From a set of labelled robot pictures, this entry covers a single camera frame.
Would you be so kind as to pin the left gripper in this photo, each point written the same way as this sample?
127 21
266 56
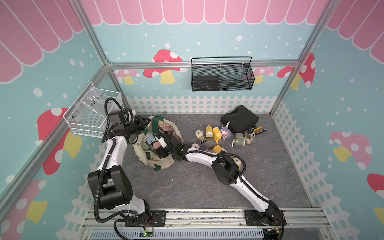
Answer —
139 120

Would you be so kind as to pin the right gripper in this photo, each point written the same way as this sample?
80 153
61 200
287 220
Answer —
160 151

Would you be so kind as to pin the pink boxy pencil sharpener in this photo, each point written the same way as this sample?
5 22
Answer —
157 145

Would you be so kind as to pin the beige canvas tote bag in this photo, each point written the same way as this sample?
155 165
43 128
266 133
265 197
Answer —
151 147

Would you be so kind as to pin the green square pencil sharpener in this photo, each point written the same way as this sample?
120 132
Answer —
149 154

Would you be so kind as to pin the blue pencil sharpener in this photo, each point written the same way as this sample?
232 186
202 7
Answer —
196 146

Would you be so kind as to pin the cream pencil sharpener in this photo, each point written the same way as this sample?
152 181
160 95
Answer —
201 136
249 136

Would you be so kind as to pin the purple pencil sharpener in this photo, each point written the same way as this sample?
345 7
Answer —
226 132

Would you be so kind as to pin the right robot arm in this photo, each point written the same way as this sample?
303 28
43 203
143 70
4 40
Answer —
229 170

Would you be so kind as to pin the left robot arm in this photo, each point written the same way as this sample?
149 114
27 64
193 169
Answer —
112 191

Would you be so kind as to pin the light blue square sharpener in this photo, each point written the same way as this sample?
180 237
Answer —
151 139

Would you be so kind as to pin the clear plastic bag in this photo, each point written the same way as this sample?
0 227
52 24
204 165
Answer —
90 111

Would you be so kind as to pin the black box in basket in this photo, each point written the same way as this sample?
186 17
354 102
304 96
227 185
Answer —
205 83

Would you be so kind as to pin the black plastic tool case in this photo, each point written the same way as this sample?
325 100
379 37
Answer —
239 120

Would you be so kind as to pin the white wire basket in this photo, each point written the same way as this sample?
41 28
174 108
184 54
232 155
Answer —
78 130

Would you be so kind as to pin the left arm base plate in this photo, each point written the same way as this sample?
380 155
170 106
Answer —
155 219

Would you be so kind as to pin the black wire mesh basket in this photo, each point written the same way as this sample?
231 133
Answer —
235 73

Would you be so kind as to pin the yellow handled pliers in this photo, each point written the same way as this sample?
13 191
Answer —
258 130

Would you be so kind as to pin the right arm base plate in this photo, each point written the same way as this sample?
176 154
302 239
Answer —
269 218

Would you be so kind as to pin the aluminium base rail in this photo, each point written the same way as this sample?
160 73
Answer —
215 224

